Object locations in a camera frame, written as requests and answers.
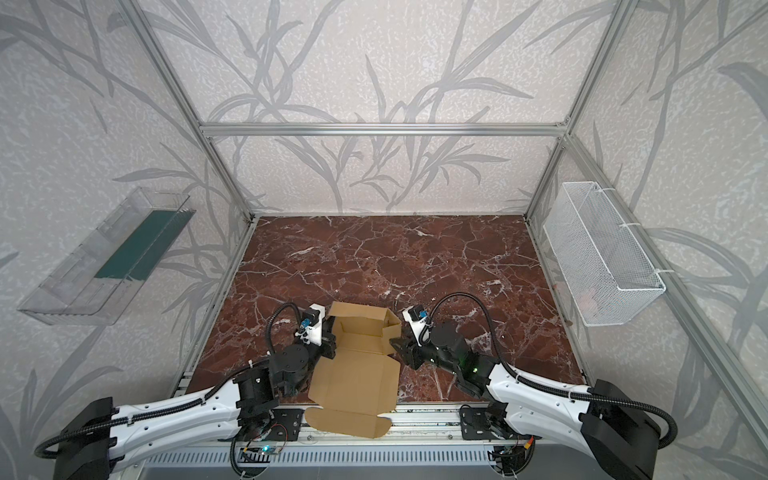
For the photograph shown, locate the brown cardboard box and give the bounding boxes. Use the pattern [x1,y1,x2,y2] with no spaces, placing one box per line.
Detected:
[304,301,402,439]

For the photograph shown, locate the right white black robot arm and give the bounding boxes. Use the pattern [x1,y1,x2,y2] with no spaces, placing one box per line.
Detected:
[390,326,661,479]

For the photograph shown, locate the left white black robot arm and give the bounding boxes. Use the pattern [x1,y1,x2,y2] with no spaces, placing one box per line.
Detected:
[35,327,336,479]

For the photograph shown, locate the small green lit circuit board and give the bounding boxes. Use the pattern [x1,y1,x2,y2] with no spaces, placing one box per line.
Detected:
[241,445,283,463]

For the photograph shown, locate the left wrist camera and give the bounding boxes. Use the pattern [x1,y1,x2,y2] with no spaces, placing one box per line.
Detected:
[295,303,326,346]

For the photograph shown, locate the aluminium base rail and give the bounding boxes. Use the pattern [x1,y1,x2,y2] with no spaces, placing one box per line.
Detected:
[125,403,634,448]

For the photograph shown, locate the right black corrugated cable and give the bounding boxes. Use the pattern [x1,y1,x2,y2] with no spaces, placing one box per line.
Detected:
[422,291,679,450]

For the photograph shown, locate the black corrugated cable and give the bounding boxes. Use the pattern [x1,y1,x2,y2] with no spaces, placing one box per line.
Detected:
[422,291,679,450]
[34,301,304,460]

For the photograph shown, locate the white wire mesh basket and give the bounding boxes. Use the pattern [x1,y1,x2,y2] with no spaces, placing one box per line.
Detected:
[543,181,666,327]

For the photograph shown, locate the clear acrylic wall tray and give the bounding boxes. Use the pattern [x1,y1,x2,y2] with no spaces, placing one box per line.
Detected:
[18,187,196,326]

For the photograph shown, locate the left black corrugated cable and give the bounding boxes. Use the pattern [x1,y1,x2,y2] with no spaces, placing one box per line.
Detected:
[34,301,304,460]

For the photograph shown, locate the aluminium frame structure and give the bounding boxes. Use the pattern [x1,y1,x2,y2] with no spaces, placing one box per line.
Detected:
[118,1,767,449]

